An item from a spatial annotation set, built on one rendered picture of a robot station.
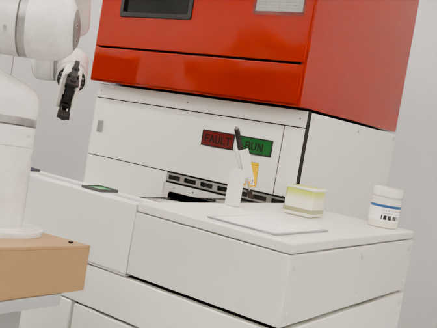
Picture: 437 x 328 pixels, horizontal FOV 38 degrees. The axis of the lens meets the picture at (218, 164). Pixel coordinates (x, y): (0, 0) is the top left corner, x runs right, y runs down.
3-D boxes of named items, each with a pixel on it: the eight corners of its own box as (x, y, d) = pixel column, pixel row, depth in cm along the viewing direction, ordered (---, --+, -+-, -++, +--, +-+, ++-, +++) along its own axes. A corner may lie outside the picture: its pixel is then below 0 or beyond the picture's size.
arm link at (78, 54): (53, 60, 176) (88, 62, 178) (57, 45, 188) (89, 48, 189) (52, 88, 180) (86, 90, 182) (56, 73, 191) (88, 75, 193)
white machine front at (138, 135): (86, 197, 225) (103, 84, 223) (287, 254, 179) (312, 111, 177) (79, 196, 223) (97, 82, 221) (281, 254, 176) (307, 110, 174)
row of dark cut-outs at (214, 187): (167, 179, 202) (168, 172, 202) (288, 208, 177) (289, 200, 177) (166, 179, 201) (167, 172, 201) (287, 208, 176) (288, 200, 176)
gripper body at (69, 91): (53, 91, 178) (49, 106, 168) (62, 57, 174) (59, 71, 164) (80, 98, 180) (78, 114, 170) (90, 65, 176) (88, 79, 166)
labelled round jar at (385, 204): (373, 222, 159) (380, 185, 158) (400, 229, 155) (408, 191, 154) (362, 223, 153) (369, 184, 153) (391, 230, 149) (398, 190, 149)
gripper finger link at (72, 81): (67, 75, 166) (65, 84, 160) (70, 64, 164) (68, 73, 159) (79, 79, 167) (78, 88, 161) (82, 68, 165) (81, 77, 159)
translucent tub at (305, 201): (294, 211, 155) (298, 183, 155) (322, 217, 151) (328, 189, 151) (280, 211, 149) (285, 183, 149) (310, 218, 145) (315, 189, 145)
